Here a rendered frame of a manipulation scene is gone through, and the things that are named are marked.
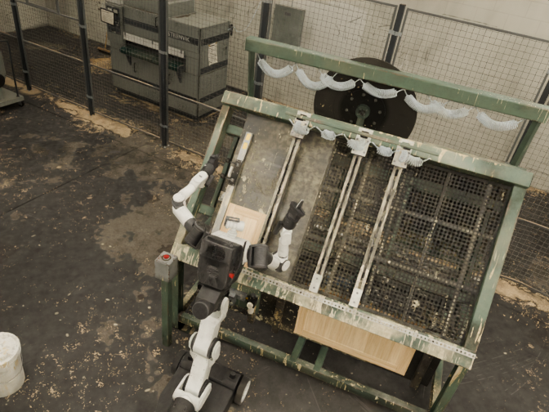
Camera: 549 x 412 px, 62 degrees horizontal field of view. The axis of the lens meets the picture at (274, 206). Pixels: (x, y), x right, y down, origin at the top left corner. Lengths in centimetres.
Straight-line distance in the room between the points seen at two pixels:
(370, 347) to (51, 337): 252
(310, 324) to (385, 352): 59
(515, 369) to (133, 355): 324
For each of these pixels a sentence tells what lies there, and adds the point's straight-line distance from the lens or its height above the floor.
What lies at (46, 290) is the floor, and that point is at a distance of 461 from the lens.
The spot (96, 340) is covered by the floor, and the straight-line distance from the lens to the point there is 413.
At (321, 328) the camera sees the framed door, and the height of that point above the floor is 41.
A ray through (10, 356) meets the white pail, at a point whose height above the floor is 35.
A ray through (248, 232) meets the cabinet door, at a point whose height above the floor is 108.
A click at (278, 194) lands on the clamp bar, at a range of 332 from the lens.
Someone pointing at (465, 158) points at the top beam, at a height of 185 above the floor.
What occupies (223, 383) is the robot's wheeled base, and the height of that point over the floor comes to 18.
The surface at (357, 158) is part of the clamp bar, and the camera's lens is 329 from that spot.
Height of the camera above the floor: 315
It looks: 34 degrees down
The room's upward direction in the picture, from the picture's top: 9 degrees clockwise
